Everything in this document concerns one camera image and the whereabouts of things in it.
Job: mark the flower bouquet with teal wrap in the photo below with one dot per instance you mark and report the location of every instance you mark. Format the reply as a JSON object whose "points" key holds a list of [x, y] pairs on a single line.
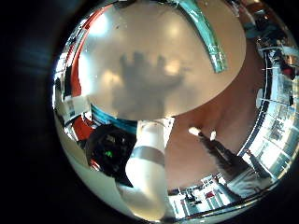
{"points": [[208, 37]]}

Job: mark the black round unit, green light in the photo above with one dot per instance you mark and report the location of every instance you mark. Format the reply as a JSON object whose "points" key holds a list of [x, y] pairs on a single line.
{"points": [[107, 152]]}

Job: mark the red chair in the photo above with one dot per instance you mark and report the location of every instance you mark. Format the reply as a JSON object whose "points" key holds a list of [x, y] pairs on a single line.
{"points": [[81, 128]]}

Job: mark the white box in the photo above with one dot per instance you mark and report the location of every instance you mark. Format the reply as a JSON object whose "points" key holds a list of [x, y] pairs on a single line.
{"points": [[74, 107]]}

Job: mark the white desk with red item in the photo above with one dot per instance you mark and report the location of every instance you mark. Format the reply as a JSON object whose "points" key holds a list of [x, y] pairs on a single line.
{"points": [[199, 196]]}

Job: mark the person in dark trousers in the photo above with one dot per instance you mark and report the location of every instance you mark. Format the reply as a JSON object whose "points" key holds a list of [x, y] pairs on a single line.
{"points": [[230, 161]]}

